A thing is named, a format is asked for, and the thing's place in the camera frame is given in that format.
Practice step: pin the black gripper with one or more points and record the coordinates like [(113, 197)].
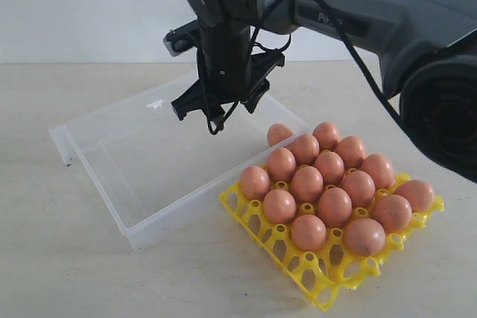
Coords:
[(232, 73)]

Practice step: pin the brown egg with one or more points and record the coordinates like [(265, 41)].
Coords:
[(380, 169), (334, 207), (331, 167), (364, 237), (308, 233), (420, 194), (393, 212), (360, 187), (307, 185), (279, 206), (352, 151), (254, 183), (281, 165), (327, 135), (278, 132), (305, 149)]

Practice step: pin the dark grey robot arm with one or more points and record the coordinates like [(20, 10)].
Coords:
[(418, 57)]

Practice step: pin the clear plastic storage box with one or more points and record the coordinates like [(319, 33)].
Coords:
[(156, 172)]

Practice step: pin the yellow plastic egg tray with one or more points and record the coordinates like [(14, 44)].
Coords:
[(319, 275)]

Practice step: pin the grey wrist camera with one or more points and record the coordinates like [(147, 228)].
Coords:
[(182, 39)]

